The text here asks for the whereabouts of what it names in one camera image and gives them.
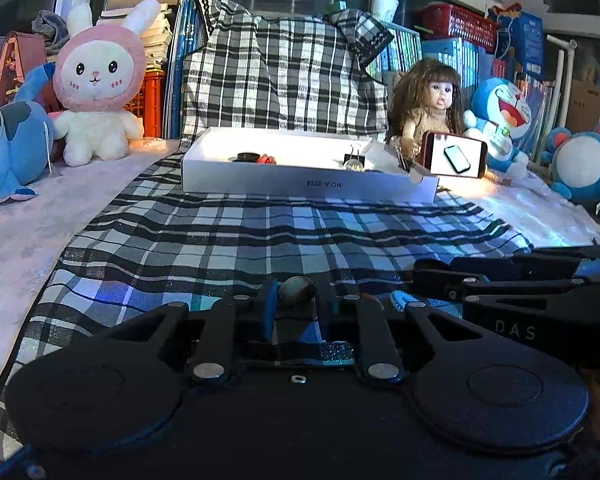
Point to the black white plaid cloth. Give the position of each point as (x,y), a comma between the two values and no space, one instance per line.
(279,204)

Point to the small black binder clip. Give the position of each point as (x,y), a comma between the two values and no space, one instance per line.
(355,154)

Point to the red plastic basket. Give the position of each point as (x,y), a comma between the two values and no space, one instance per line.
(444,20)

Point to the red cased smartphone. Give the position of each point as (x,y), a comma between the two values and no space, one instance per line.
(449,155)

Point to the blue dinosaur plush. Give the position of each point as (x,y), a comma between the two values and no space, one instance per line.
(26,137)

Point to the red chili pepper toy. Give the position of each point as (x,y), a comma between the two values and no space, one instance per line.
(266,160)

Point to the white pvc pipe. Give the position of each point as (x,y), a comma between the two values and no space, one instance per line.
(559,104)

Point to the white shallow cardboard box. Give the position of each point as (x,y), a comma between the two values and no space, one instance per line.
(308,164)

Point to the pink handbag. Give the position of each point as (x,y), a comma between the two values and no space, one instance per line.
(20,53)

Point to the large black binder clip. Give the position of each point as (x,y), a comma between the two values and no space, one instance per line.
(404,162)

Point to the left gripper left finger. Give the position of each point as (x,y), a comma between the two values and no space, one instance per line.
(230,326)

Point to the blue gift box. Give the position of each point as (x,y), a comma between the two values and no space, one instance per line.
(519,41)

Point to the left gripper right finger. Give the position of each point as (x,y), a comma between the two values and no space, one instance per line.
(359,321)

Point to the pink white bunny plush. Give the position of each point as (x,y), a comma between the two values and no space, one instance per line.
(98,71)

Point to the red plastic crate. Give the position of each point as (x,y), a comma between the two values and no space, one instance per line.
(147,104)

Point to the brown haired doll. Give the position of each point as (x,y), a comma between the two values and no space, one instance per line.
(427,98)

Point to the stack of books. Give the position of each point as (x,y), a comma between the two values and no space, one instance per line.
(148,19)

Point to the blue doraemon plush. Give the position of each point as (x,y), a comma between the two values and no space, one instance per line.
(500,117)
(574,159)

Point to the white blue hair clip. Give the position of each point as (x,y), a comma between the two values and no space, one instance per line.
(401,300)

